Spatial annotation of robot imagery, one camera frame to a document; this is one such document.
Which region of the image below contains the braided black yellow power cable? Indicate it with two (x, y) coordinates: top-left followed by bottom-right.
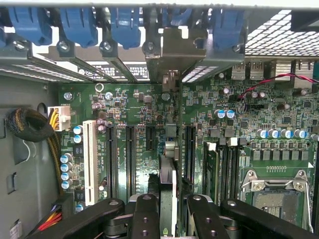
(7, 107), (64, 197)

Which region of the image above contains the thin red black wire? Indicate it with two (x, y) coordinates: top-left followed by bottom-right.
(236, 73), (319, 103)

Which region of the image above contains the blue card retention clip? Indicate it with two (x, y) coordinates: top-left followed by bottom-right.
(8, 6), (52, 46)
(109, 7), (142, 49)
(213, 8), (246, 50)
(58, 7), (98, 48)
(161, 7), (192, 27)

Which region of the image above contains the white expansion slot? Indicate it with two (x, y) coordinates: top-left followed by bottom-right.
(82, 120), (99, 207)

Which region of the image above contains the CPU socket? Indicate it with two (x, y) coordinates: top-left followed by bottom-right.
(240, 169), (313, 232)

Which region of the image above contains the white power connector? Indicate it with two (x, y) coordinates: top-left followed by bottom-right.
(47, 106), (72, 132)

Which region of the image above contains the installed RAM stick with label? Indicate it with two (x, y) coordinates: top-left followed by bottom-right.
(204, 141), (220, 200)

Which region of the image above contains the green motherboard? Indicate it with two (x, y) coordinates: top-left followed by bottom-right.
(58, 72), (319, 232)

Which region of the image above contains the grey power supply unit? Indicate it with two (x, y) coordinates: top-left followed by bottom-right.
(0, 74), (60, 239)

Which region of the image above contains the short black expansion slot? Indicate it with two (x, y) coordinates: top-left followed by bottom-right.
(146, 125), (157, 151)

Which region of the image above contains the coloured power wire bundle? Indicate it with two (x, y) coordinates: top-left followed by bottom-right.
(37, 203), (63, 232)

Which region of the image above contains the long black expansion slot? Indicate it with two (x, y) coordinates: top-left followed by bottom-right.
(106, 125), (118, 199)
(126, 125), (137, 197)
(184, 125), (196, 185)

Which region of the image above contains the black open PC case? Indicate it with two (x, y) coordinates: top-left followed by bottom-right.
(0, 0), (319, 239)

